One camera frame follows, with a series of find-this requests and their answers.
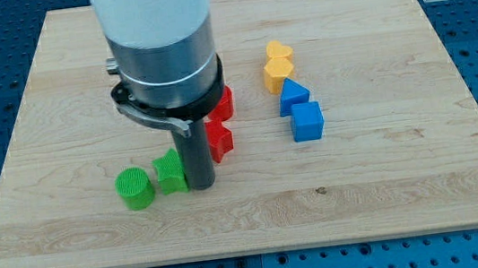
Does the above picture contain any red star block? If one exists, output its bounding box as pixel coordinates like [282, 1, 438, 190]
[205, 120, 234, 163]

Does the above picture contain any wooden board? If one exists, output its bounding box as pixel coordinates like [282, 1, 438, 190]
[0, 0, 478, 268]

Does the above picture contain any green cylinder block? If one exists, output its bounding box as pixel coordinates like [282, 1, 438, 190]
[115, 167, 155, 211]

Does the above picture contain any blue triangle block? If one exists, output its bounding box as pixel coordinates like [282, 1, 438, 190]
[279, 78, 310, 117]

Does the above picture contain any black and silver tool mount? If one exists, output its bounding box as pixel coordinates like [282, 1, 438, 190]
[110, 55, 224, 137]

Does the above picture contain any yellow heart block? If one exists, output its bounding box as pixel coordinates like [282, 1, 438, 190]
[265, 39, 294, 61]

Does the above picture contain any blue cube block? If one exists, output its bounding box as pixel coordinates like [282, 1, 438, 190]
[290, 101, 325, 143]

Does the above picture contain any yellow pentagon block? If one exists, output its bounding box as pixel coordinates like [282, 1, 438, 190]
[263, 57, 295, 95]

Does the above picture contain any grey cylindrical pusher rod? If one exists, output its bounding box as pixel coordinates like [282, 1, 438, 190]
[171, 119, 215, 190]

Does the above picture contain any green star block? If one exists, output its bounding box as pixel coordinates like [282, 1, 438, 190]
[152, 148, 189, 195]

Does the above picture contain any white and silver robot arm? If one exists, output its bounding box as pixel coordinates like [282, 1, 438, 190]
[90, 0, 225, 190]

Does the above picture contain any red rounded block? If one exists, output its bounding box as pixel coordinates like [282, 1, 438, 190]
[208, 86, 234, 121]

